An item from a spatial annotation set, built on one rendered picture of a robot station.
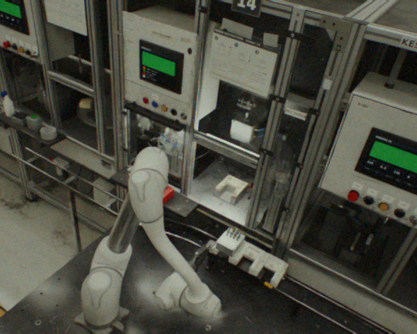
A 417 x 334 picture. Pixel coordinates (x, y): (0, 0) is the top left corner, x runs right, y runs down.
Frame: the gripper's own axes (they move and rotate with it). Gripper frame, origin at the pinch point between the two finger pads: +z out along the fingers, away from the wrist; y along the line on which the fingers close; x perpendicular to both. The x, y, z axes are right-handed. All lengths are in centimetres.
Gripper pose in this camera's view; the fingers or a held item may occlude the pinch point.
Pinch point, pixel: (209, 245)
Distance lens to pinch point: 202.1
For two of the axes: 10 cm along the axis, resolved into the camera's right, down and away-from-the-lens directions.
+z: 5.3, -4.7, 7.1
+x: -8.4, -3.9, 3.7
